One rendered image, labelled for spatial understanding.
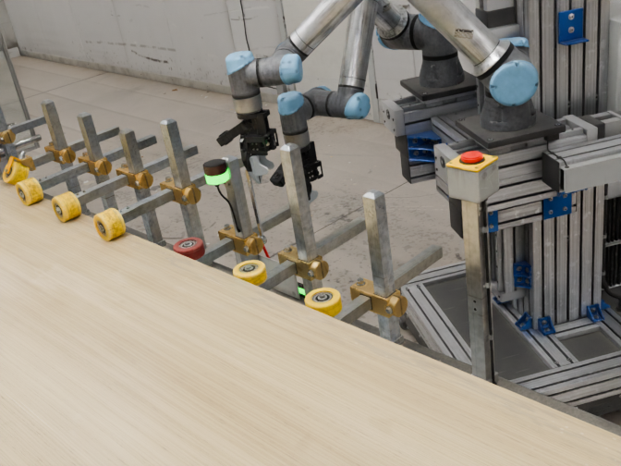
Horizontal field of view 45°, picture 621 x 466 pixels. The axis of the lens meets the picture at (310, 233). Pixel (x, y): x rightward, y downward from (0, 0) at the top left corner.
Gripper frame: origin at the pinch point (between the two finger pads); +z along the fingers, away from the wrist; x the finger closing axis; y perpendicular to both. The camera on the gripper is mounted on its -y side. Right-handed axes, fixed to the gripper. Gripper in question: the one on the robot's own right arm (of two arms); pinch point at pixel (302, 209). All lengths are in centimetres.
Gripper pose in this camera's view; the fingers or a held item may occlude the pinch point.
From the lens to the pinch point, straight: 225.3
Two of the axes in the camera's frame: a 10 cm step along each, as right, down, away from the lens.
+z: 1.5, 8.8, 4.4
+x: -7.0, -2.2, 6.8
